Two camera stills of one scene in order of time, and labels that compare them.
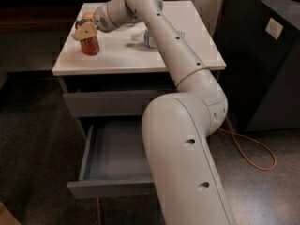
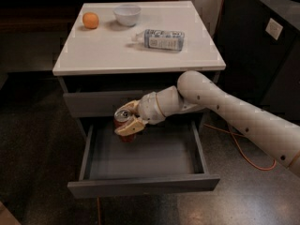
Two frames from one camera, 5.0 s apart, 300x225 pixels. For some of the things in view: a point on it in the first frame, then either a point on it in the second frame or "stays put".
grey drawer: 116,162 stays put
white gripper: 100,18 to 148,107
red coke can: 89,46 to 122,117
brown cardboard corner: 6,217 stays put
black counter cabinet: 261,51 stays put
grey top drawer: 109,103 stays put
